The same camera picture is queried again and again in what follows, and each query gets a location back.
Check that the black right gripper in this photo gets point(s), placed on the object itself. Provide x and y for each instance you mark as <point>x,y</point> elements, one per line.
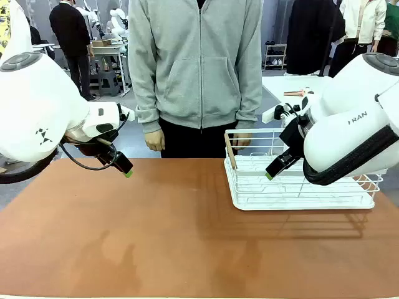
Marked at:
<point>296,134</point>

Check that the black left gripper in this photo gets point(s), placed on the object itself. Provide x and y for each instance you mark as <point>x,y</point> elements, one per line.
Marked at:
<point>93,149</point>

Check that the person's left forearm grey sleeve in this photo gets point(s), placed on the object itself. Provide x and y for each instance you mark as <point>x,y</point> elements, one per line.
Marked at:
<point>249,96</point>

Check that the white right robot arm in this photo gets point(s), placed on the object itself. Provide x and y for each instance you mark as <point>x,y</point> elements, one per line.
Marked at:
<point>343,140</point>

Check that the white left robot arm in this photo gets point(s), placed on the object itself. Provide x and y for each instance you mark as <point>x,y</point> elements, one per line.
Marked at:
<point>37,102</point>

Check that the person's right forearm grey sleeve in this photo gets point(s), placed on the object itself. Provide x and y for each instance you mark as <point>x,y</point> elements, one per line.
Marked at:
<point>148,102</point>

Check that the person's right hand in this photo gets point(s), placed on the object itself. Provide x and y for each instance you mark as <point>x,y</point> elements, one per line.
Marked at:
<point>155,140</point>

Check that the person's left hand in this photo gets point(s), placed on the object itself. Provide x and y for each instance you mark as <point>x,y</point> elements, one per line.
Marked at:
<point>242,141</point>

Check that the grey step stool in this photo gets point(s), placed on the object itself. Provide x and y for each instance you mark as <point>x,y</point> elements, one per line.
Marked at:
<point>109,84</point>

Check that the white side table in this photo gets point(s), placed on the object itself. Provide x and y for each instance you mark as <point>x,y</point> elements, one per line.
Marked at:
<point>290,84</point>

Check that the white shoe rack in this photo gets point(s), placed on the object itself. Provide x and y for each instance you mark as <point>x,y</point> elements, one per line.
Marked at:
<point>275,56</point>

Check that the white background work table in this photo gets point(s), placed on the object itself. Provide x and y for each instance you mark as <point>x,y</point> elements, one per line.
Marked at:
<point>109,51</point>

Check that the cardboard box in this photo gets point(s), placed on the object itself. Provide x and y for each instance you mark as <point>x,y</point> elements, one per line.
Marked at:
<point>102,43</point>

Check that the black stand pole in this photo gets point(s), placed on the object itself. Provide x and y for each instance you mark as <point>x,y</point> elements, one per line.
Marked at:
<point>327,46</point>

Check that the person in grey hoodie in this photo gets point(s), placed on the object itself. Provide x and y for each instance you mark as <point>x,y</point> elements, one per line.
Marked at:
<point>199,62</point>

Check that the black hanging coat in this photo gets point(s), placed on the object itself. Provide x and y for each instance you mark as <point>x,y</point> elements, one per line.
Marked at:
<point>308,34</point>

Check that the bystander in black clothes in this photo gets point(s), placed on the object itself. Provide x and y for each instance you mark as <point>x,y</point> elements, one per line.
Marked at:
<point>71,34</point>

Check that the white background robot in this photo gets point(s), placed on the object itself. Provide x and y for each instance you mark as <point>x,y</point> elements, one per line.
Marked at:
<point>119,23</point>

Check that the bystander in white jacket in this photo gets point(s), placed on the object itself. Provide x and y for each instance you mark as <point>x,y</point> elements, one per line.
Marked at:
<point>361,28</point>

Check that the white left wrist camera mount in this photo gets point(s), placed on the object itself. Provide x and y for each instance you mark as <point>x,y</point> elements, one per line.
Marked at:
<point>128,113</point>

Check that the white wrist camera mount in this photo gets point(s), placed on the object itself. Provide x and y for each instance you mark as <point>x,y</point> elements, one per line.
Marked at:
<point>269,113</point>
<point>128,113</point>

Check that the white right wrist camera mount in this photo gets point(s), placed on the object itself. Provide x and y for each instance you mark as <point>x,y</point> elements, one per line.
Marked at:
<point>269,113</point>

